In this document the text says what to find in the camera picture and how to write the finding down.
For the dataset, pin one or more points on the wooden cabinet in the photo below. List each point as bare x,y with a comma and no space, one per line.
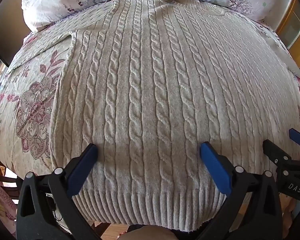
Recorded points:
296,27

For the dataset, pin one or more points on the person's leg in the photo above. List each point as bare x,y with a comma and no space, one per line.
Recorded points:
147,233

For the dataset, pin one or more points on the white pillow dark twig print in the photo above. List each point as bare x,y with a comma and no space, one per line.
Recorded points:
65,0

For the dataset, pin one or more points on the floral bed sheet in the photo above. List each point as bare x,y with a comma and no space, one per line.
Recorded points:
32,110

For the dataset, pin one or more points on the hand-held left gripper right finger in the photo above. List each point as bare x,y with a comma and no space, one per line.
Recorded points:
213,166

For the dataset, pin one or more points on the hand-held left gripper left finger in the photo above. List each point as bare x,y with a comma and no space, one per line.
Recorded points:
83,166

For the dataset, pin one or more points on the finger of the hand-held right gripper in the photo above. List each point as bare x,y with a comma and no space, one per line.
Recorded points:
298,138
275,155

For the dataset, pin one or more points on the pink patterned cloth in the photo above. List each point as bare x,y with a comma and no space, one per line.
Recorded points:
1,202

